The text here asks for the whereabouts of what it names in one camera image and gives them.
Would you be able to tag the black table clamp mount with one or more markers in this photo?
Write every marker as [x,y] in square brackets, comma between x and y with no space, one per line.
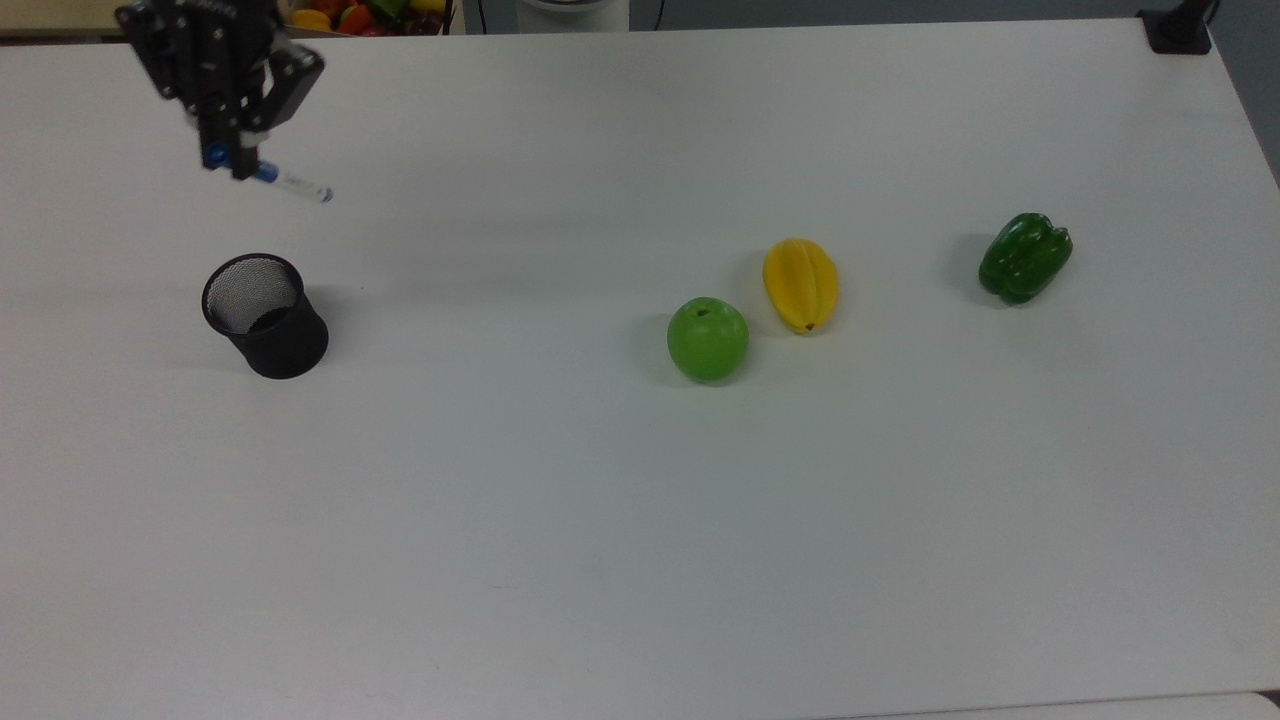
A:
[1178,32]

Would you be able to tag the green toy bell pepper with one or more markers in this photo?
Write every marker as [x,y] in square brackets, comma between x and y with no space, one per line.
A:
[1024,258]

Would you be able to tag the light wooden table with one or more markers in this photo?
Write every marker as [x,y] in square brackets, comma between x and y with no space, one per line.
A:
[55,15]

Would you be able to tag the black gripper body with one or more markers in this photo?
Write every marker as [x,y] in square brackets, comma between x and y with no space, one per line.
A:
[205,45]

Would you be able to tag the white marker pen blue cap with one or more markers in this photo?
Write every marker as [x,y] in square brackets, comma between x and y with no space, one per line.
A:
[300,186]

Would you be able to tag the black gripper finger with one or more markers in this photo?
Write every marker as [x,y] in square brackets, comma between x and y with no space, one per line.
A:
[228,135]
[290,85]

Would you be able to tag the green toy apple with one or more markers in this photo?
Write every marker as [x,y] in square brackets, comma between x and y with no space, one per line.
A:
[708,340]

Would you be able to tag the yellow toy starfruit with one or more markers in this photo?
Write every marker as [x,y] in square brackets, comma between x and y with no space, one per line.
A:
[801,284]

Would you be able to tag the basket of toy fruit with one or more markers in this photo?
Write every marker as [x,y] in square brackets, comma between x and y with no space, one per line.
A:
[370,18]

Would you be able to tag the black mesh pen holder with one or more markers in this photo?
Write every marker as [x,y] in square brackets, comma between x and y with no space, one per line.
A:
[285,345]

